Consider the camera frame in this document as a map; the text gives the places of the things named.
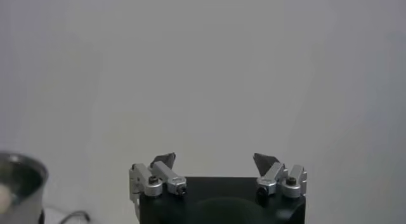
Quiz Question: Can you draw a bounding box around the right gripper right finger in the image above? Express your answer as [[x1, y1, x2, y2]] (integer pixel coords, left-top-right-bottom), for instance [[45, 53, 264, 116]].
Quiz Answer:
[[252, 152, 308, 199]]

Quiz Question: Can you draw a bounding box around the thin black cable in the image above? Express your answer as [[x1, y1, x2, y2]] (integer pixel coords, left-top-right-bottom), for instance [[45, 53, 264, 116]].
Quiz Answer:
[[44, 208, 91, 224]]

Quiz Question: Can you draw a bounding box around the stainless steel steamer basket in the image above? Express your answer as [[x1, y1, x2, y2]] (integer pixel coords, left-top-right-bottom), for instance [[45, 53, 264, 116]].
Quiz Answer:
[[0, 151, 49, 224]]

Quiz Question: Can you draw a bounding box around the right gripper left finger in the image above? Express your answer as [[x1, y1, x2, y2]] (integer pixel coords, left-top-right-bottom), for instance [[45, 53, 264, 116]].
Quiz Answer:
[[128, 152, 188, 201]]

